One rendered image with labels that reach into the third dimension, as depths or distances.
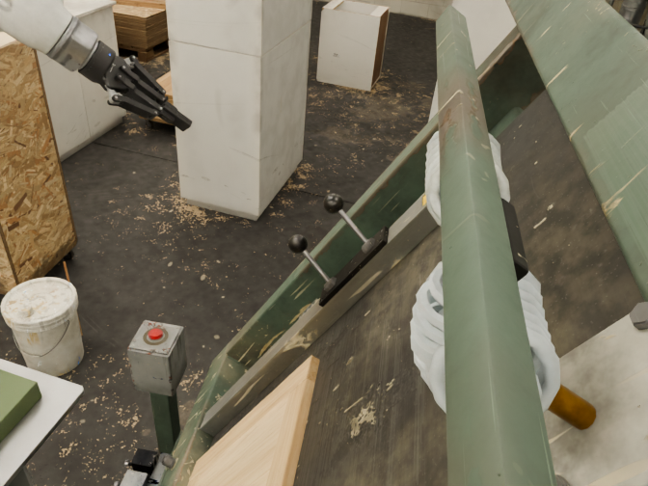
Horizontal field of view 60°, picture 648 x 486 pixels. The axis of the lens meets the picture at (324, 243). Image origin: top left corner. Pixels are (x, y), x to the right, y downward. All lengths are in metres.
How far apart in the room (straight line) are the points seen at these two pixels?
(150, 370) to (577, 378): 1.40
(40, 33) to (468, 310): 1.06
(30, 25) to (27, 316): 1.70
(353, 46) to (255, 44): 2.75
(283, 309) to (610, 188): 1.07
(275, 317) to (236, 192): 2.23
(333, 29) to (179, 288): 3.46
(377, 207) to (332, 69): 4.81
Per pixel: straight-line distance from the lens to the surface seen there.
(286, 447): 0.96
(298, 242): 1.08
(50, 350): 2.76
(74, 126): 4.57
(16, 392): 1.77
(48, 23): 1.17
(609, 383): 0.36
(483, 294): 0.19
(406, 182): 1.19
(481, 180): 0.26
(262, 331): 1.51
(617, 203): 0.46
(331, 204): 1.02
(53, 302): 2.72
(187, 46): 3.39
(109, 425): 2.66
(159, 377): 1.68
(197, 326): 2.99
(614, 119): 0.55
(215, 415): 1.41
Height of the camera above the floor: 2.10
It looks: 36 degrees down
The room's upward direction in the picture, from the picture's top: 6 degrees clockwise
